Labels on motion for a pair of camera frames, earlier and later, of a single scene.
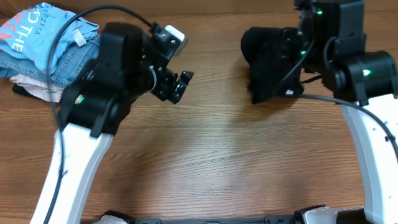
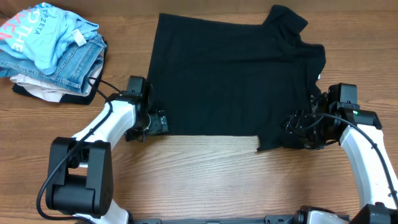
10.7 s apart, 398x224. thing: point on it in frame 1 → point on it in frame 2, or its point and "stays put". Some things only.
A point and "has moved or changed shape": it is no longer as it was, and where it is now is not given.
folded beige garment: x=43 y=89 stays put
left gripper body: x=160 y=82 → x=153 y=123
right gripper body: x=293 y=45 → x=316 y=134
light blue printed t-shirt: x=31 y=34 stays put
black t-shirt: x=260 y=50 has moved or changed shape
